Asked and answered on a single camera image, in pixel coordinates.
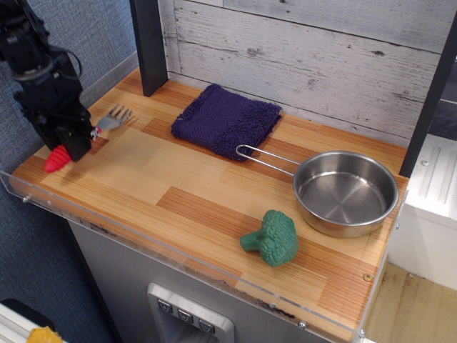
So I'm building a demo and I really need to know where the silver metal pan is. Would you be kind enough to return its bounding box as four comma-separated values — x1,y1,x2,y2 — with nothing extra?
236,144,399,238

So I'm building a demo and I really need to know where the yellow object bottom left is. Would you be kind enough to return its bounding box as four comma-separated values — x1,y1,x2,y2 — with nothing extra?
26,327,64,343

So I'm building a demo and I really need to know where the purple folded towel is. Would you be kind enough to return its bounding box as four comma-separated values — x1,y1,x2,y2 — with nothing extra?
171,84,281,161

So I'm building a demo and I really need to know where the silver dispenser button panel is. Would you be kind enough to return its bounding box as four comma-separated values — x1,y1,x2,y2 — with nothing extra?
147,282,236,342

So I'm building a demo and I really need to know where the dark vertical post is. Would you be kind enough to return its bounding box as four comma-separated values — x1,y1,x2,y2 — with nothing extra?
129,0,169,96
399,15,456,177

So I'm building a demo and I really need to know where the green toy broccoli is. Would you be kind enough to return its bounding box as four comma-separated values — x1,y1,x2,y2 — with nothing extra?
239,209,299,267

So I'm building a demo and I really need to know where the dark vertical post right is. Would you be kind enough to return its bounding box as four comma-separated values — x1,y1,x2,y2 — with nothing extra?
399,15,456,177

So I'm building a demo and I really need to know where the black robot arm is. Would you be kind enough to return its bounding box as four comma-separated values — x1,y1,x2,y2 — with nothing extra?
1,1,94,161

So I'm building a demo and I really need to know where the dark vertical post left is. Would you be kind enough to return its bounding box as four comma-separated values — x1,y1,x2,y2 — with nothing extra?
129,0,169,96

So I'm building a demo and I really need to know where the grey toy fridge cabinet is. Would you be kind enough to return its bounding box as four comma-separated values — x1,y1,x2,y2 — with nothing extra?
70,223,309,342

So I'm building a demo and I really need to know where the red handled metal fork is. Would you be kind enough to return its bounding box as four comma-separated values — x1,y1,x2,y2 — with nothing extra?
44,104,133,173

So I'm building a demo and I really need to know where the clear acrylic edge guard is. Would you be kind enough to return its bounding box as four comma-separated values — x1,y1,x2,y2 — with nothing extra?
0,169,409,343

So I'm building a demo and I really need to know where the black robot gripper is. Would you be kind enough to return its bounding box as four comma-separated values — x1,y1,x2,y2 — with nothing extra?
13,53,92,161

